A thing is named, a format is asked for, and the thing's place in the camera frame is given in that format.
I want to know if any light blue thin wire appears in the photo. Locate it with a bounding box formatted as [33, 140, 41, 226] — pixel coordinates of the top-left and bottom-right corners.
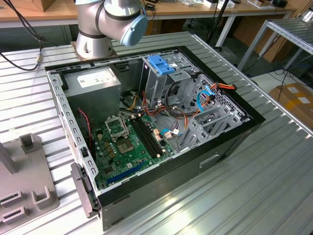
[159, 128, 184, 139]

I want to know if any blue expansion slot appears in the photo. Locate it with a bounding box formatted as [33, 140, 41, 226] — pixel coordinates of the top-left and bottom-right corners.
[107, 163, 145, 186]

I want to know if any grey metal disk bay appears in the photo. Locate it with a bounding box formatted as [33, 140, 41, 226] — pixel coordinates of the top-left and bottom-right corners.
[176, 73, 251, 153]

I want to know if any grey power supply unit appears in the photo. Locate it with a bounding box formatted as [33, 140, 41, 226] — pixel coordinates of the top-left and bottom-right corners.
[62, 66, 122, 128]

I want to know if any black tripod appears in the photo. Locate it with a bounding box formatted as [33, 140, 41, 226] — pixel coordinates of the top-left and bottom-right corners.
[206, 0, 232, 48]

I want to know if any metal socket cover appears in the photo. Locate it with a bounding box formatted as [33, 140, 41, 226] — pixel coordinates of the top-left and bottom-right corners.
[104, 115, 129, 142]

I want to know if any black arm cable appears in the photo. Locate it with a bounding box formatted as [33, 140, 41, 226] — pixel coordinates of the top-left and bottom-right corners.
[0, 0, 47, 71]

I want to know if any blue plastic drive carrier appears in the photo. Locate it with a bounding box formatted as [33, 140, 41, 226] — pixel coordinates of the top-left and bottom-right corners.
[148, 55, 176, 75]

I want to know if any orange red wire bundle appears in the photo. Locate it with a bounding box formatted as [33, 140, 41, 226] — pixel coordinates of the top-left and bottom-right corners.
[141, 90, 177, 119]

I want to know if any CPU socket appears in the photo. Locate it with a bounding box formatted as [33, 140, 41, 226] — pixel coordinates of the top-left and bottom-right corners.
[116, 138, 135, 155]

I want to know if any green motherboard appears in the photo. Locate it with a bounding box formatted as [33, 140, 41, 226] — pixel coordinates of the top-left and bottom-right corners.
[91, 114, 176, 190]

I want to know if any black wire bundle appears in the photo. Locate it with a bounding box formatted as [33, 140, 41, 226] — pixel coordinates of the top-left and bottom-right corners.
[165, 82, 194, 120]

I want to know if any brown wooden box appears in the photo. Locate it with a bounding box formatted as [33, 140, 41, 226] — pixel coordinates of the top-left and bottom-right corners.
[0, 0, 58, 12]

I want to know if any orange power wire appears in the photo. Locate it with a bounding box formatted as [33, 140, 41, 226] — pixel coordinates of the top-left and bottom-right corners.
[183, 82, 238, 130]

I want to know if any blue data wire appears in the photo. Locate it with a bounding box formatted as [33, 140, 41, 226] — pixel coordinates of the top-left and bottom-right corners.
[197, 84, 216, 113]

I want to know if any yellow cardboard box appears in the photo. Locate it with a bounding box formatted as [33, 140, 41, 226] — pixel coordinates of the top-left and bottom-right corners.
[268, 82, 313, 128]

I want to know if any red black twisted wire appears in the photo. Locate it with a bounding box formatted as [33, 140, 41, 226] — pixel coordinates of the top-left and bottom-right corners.
[77, 109, 95, 150]

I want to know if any grey metal drive cage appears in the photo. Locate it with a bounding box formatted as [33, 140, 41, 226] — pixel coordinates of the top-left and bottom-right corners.
[140, 52, 200, 110]

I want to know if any black open PC case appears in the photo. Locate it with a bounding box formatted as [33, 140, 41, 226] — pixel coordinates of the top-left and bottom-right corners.
[44, 46, 267, 231]

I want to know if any yellow black wire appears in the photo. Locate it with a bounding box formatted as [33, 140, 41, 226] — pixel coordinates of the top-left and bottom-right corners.
[121, 90, 137, 111]

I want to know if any black RAM slot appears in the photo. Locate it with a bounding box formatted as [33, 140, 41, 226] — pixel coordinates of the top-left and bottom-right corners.
[135, 117, 163, 157]
[130, 118, 157, 159]

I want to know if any grey parts rack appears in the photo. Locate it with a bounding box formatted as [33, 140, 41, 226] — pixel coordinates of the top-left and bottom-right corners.
[0, 133, 61, 231]

